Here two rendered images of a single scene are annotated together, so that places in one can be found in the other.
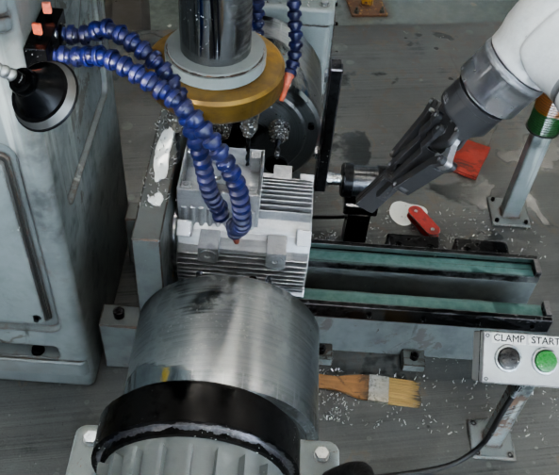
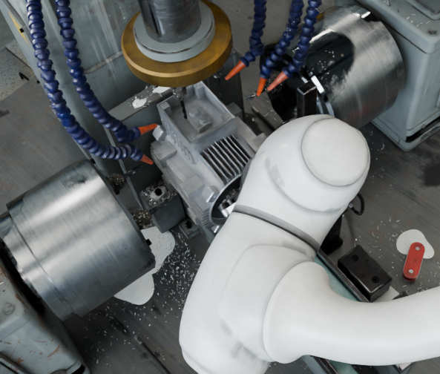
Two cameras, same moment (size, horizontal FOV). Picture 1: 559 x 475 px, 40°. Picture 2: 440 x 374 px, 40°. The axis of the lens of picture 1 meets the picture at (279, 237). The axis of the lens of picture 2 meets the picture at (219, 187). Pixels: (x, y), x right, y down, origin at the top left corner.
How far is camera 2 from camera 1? 0.80 m
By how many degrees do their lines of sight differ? 39
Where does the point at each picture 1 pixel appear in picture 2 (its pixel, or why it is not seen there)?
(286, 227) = (208, 178)
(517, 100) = not seen: hidden behind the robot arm
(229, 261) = (170, 173)
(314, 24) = (415, 45)
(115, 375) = (126, 192)
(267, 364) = (56, 241)
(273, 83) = (181, 72)
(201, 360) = (30, 209)
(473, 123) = not seen: hidden behind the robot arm
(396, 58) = not seen: outside the picture
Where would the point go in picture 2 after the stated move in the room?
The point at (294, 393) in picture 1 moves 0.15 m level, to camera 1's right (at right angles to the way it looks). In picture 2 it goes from (58, 270) to (100, 342)
